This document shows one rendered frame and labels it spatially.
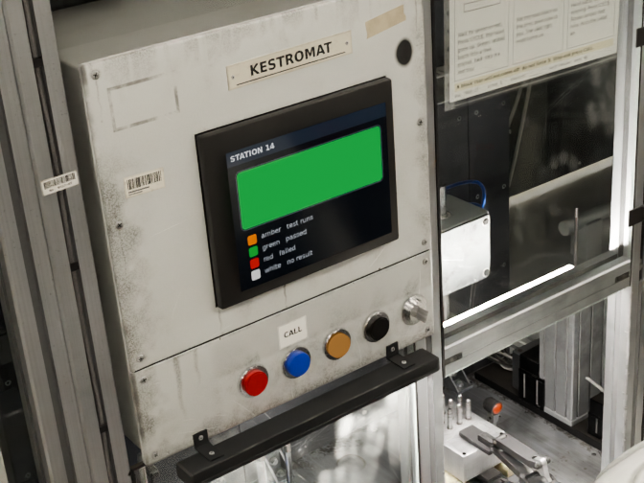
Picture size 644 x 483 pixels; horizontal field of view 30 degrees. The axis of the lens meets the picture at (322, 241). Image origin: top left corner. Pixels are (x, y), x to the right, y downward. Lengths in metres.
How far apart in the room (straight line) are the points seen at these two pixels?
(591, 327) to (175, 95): 1.08
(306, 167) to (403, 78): 0.17
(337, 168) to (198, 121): 0.18
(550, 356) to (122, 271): 1.06
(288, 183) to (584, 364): 0.95
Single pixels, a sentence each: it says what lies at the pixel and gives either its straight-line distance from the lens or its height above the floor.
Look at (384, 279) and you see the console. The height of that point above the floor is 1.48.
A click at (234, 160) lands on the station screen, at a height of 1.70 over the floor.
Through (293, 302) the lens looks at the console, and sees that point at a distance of 1.38.
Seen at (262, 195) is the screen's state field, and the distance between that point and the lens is 1.27.
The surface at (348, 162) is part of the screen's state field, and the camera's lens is 1.33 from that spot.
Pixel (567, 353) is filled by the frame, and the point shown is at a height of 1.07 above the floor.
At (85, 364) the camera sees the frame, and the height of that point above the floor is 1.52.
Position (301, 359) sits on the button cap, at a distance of 1.40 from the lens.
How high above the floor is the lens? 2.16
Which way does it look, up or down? 26 degrees down
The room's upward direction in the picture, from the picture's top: 4 degrees counter-clockwise
